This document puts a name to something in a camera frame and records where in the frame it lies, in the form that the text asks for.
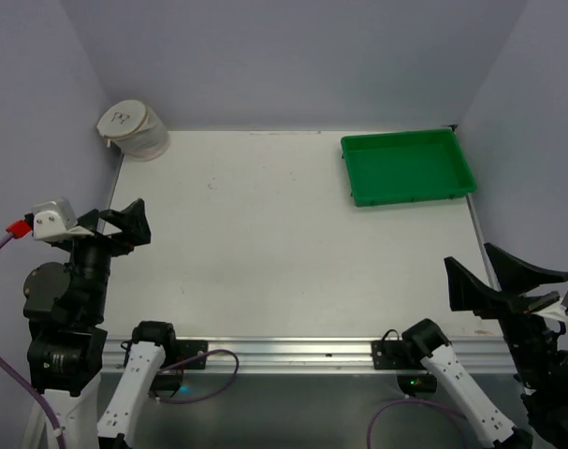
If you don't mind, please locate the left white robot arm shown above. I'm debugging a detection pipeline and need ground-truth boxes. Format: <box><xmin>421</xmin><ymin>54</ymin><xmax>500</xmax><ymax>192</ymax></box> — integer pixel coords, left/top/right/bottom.
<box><xmin>23</xmin><ymin>198</ymin><xmax>177</xmax><ymax>448</ymax></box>

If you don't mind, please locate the aluminium mounting rail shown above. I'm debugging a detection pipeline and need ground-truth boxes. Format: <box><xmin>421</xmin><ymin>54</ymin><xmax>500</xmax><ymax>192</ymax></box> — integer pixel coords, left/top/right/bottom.
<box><xmin>100</xmin><ymin>337</ymin><xmax>528</xmax><ymax>375</ymax></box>

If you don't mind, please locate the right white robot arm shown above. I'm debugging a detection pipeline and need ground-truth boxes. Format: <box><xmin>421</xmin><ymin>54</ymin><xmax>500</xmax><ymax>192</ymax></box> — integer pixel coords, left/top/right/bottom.
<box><xmin>401</xmin><ymin>243</ymin><xmax>568</xmax><ymax>448</ymax></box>

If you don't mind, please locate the green plastic tray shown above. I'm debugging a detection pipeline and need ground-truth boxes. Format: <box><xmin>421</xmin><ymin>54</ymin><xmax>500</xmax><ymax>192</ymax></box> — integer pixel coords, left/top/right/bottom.
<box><xmin>341</xmin><ymin>128</ymin><xmax>477</xmax><ymax>208</ymax></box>

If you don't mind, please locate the white mesh laundry bag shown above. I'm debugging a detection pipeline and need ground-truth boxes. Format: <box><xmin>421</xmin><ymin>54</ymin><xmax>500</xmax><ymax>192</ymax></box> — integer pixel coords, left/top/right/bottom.
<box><xmin>96</xmin><ymin>99</ymin><xmax>170</xmax><ymax>162</ymax></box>

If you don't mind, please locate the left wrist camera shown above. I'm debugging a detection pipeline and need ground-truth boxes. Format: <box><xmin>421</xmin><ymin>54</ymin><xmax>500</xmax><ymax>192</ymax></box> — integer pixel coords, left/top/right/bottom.
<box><xmin>24</xmin><ymin>197</ymin><xmax>94</xmax><ymax>243</ymax></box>

